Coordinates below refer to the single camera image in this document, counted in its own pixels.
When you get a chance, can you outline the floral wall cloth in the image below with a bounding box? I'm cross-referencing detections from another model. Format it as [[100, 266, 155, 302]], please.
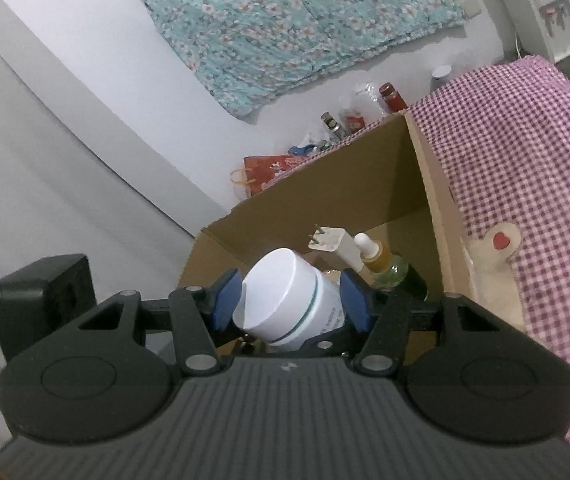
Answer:
[[120, 0, 468, 120]]

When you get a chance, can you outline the purple checked tablecloth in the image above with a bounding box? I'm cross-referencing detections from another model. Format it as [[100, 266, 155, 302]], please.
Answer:
[[260, 55, 570, 471]]

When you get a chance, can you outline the clear plastic bottle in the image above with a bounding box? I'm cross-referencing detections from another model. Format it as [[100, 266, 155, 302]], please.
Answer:
[[352, 85, 386, 119]]

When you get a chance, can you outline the white water dispenser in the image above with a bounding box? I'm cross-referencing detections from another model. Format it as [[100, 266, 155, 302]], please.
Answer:
[[495, 0, 570, 64]]

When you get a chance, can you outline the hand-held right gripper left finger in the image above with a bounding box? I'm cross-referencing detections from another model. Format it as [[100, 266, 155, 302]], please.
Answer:
[[78, 266, 243, 376]]

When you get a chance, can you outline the green dropper bottle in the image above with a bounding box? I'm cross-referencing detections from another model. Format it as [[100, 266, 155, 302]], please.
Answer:
[[354, 232, 411, 289]]

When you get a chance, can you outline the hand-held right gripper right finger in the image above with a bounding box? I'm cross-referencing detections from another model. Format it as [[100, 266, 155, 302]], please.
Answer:
[[340, 268, 504, 376]]

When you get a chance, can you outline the brown cardboard box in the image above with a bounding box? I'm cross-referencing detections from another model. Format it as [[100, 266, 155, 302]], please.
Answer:
[[177, 109, 526, 356]]

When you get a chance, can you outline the tall red bottle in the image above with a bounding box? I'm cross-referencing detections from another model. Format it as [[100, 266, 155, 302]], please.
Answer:
[[378, 82, 409, 114]]

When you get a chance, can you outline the white plug charger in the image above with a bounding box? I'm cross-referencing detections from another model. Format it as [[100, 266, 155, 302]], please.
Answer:
[[307, 225, 369, 271]]

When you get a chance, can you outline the white pill bottle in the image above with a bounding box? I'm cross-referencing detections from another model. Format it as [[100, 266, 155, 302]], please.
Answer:
[[232, 248, 351, 352]]

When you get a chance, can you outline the red gift bag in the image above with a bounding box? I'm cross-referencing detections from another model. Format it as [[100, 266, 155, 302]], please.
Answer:
[[230, 154, 311, 200]]

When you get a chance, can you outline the dark glass bottle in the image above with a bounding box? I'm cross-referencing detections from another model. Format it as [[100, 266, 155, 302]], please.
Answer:
[[321, 112, 347, 142]]

